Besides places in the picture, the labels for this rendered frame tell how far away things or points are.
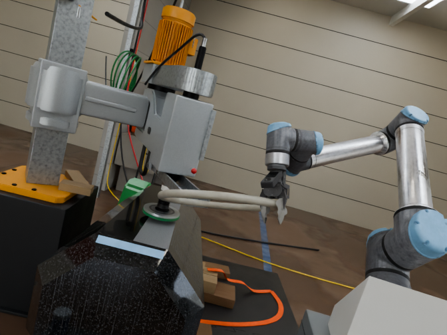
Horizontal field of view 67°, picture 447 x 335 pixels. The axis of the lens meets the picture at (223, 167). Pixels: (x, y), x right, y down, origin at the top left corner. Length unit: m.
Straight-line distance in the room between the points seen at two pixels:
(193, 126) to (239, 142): 5.07
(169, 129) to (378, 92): 5.87
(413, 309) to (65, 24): 2.23
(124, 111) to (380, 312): 1.88
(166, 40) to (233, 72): 4.53
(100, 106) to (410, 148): 1.81
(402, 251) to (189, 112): 1.16
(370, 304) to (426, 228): 0.31
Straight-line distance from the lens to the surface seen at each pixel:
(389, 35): 7.47
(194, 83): 1.79
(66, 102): 2.32
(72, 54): 2.38
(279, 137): 1.27
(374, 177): 7.39
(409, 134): 1.63
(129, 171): 5.13
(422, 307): 1.33
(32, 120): 2.36
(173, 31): 2.47
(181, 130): 1.82
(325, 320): 1.58
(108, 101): 2.41
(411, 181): 1.46
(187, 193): 1.15
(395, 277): 1.38
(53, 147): 2.44
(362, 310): 1.29
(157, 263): 1.67
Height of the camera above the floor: 1.57
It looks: 10 degrees down
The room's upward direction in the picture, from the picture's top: 16 degrees clockwise
